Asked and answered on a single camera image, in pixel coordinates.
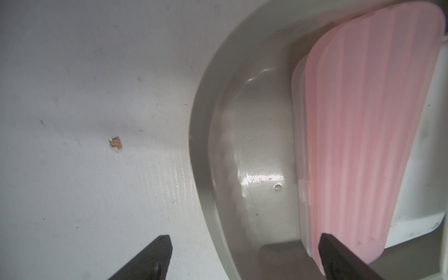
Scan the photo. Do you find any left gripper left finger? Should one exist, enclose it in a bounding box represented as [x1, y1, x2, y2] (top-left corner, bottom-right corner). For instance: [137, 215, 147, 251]
[110, 234, 173, 280]

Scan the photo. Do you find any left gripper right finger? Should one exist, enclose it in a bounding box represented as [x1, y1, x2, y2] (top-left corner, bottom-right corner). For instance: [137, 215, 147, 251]
[318, 233, 383, 280]

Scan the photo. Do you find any white pencil case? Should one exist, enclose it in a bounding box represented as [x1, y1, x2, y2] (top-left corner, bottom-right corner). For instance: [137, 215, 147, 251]
[386, 38, 448, 248]

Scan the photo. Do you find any grey storage box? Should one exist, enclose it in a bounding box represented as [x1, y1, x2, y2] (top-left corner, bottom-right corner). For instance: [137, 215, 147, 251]
[189, 1, 448, 280]

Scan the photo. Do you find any translucent clear pencil case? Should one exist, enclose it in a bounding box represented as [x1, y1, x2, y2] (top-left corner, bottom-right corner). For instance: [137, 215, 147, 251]
[291, 56, 312, 256]

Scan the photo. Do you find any pink pencil case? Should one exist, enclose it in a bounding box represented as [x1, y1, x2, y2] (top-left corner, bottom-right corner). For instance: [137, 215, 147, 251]
[305, 1, 446, 270]

